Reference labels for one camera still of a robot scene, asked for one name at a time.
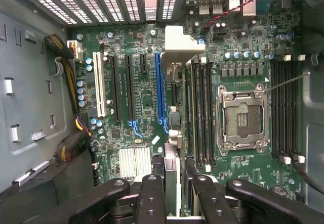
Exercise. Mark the silver chipset heatsink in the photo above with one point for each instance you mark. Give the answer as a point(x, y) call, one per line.
point(134, 162)

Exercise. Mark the black plastic shroud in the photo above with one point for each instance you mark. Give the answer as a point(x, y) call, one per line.
point(38, 196)

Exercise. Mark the metal CPU socket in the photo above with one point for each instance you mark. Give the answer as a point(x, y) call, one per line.
point(243, 119)

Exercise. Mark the blue expansion slot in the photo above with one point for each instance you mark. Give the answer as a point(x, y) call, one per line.
point(160, 87)

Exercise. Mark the thin socket locking lever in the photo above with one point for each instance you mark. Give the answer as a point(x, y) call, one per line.
point(288, 82)

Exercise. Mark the green motherboard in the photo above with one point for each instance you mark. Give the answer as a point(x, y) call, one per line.
point(146, 102)

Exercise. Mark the white expansion slot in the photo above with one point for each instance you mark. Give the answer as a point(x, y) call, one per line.
point(99, 85)

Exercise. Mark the white power connector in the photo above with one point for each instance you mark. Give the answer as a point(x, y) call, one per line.
point(76, 52)

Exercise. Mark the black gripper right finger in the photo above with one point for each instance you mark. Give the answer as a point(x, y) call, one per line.
point(212, 203)

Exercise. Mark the black long expansion slot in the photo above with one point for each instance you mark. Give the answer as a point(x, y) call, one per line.
point(130, 87)
point(174, 92)
point(115, 87)

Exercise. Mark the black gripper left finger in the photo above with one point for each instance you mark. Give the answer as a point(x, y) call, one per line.
point(152, 201)

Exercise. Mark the black short expansion slot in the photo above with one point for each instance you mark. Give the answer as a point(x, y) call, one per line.
point(143, 63)

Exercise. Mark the green RAM stick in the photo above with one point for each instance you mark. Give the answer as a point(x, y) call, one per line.
point(190, 120)

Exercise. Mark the open dark PC case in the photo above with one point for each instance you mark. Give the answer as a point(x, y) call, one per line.
point(312, 133)

